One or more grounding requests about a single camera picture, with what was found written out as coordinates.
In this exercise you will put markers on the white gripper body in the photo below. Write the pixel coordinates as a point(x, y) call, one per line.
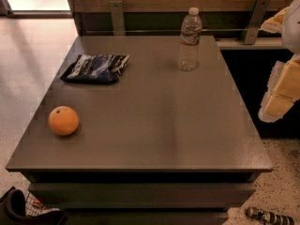
point(292, 27)

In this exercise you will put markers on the yellow white gripper finger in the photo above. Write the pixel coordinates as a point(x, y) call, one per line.
point(283, 90)
point(275, 24)

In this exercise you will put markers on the clear plastic water bottle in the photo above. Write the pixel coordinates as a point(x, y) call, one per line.
point(190, 34)

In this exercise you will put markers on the black white cylindrical object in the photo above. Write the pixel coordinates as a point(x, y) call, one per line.
point(269, 217)

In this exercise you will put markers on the grey drawer cabinet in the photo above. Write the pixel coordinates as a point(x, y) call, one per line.
point(159, 147)

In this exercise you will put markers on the blue white chip bag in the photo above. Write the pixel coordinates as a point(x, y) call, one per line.
point(96, 69)

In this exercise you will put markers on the orange fruit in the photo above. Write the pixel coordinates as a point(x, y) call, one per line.
point(63, 120)

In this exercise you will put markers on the black basket with items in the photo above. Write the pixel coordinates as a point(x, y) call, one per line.
point(12, 211)

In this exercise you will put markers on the right metal wall bracket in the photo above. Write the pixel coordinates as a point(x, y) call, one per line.
point(250, 34)

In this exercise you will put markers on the metal wall bracket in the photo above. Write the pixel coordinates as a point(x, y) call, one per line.
point(250, 34)
point(117, 14)

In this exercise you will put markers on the left metal wall bracket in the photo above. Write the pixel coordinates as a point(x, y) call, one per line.
point(117, 14)

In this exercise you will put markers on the horizontal metal rail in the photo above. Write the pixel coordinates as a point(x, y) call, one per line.
point(233, 32)

